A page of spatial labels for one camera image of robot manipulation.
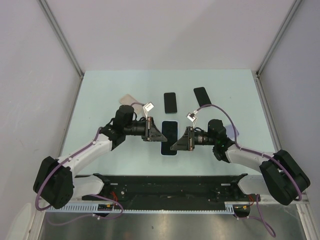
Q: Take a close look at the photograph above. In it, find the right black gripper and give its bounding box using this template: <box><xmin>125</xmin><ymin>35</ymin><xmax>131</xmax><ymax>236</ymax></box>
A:
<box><xmin>170</xmin><ymin>126</ymin><xmax>217</xmax><ymax>152</ymax></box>

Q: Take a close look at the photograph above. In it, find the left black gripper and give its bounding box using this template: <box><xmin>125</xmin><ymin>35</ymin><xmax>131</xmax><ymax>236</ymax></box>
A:
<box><xmin>123</xmin><ymin>116</ymin><xmax>166</xmax><ymax>141</ymax></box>

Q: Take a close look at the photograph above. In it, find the black phone blue edge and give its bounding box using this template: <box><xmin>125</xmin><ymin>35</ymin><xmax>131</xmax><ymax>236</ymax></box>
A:
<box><xmin>160</xmin><ymin>120</ymin><xmax>180</xmax><ymax>156</ymax></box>

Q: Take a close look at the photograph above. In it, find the light blue phone case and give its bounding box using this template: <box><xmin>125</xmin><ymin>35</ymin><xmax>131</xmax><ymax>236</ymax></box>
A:
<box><xmin>159</xmin><ymin>119</ymin><xmax>181</xmax><ymax>157</ymax></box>

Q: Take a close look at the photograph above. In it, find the purple phone case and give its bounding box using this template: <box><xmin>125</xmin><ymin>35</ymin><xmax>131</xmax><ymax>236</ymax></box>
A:
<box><xmin>225</xmin><ymin>124</ymin><xmax>240</xmax><ymax>140</ymax></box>

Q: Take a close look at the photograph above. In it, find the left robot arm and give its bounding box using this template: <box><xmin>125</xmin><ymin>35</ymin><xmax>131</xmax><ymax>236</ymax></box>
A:
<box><xmin>33</xmin><ymin>102</ymin><xmax>167</xmax><ymax>211</ymax></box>

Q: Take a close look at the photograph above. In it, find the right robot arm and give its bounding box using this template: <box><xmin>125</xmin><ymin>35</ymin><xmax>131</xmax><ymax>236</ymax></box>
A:
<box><xmin>170</xmin><ymin>119</ymin><xmax>311</xmax><ymax>206</ymax></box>

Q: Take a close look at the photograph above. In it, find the black phone middle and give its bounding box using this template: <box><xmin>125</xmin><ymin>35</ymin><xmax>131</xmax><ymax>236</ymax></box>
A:
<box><xmin>163</xmin><ymin>92</ymin><xmax>178</xmax><ymax>114</ymax></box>

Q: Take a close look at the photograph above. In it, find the beige phone case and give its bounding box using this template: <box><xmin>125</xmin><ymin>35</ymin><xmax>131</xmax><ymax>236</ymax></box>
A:
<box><xmin>119</xmin><ymin>94</ymin><xmax>143</xmax><ymax>115</ymax></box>

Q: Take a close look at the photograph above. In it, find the black phone right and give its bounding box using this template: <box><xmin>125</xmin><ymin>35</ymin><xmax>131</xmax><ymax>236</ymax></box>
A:
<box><xmin>193</xmin><ymin>86</ymin><xmax>212</xmax><ymax>107</ymax></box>

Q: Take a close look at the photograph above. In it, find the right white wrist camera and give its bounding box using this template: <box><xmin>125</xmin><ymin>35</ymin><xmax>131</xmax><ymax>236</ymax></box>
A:
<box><xmin>186</xmin><ymin>112</ymin><xmax>198</xmax><ymax>128</ymax></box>

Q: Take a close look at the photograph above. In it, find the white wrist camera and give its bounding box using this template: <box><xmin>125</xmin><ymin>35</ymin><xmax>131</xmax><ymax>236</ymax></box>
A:
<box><xmin>142</xmin><ymin>102</ymin><xmax>155</xmax><ymax>118</ymax></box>
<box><xmin>186</xmin><ymin>112</ymin><xmax>198</xmax><ymax>128</ymax></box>

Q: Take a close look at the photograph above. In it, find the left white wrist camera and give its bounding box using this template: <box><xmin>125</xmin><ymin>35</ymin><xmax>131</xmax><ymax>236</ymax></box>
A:
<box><xmin>142</xmin><ymin>102</ymin><xmax>155</xmax><ymax>118</ymax></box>

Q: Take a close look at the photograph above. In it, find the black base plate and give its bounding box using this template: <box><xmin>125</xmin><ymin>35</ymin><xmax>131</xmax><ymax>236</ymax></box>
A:
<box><xmin>74</xmin><ymin>172</ymin><xmax>262</xmax><ymax>211</ymax></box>

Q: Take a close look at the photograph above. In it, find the white slotted cable duct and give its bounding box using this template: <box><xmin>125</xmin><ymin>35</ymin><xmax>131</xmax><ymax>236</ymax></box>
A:
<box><xmin>46</xmin><ymin>202</ymin><xmax>235</xmax><ymax>215</ymax></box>

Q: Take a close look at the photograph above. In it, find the aluminium front rail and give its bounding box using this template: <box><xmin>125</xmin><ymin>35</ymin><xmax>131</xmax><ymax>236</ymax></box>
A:
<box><xmin>260</xmin><ymin>192</ymin><xmax>309</xmax><ymax>205</ymax></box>

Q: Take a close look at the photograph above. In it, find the left aluminium frame post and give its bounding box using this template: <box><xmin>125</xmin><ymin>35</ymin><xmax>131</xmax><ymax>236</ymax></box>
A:
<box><xmin>37</xmin><ymin>0</ymin><xmax>84</xmax><ymax>80</ymax></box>

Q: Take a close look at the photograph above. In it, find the aluminium frame post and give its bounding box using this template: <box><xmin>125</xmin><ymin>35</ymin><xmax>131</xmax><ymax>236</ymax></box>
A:
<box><xmin>255</xmin><ymin>0</ymin><xmax>305</xmax><ymax>78</ymax></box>
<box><xmin>37</xmin><ymin>0</ymin><xmax>84</xmax><ymax>80</ymax></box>

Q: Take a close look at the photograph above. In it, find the right aluminium frame post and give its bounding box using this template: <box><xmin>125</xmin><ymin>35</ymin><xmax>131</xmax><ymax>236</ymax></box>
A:
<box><xmin>255</xmin><ymin>0</ymin><xmax>305</xmax><ymax>78</ymax></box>

